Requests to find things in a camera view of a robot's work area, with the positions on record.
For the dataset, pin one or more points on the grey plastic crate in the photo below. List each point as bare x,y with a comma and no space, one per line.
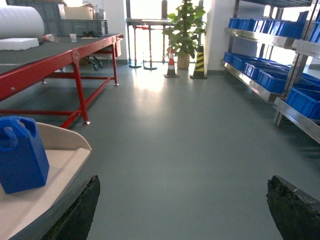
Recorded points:
55,21

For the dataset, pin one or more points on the beige plastic dustpan tray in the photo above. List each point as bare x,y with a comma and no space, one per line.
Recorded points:
67,152

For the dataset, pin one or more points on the white foam block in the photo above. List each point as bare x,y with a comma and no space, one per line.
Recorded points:
17,44

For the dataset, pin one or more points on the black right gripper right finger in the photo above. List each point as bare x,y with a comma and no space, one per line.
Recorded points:
295,213

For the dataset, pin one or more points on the red frame conveyor table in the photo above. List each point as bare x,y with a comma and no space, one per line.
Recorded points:
21,69

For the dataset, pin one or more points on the green potted plant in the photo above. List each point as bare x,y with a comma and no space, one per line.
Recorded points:
184,33

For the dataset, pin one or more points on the yellow black striped bollard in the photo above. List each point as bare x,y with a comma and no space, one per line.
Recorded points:
199,70

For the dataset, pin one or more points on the blue plastic block part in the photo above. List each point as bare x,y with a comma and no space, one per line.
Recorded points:
23,161

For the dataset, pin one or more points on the steel shelf rack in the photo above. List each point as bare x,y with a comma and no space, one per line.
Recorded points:
269,56

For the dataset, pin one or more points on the red white traffic cone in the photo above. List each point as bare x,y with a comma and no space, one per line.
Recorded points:
171,69

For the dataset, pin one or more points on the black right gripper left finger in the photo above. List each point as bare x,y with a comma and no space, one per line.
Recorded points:
76,222

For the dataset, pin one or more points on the white paper cup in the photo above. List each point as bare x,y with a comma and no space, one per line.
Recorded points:
73,37

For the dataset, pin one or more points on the white bubble wrap roll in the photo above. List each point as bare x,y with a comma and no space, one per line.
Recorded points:
20,22

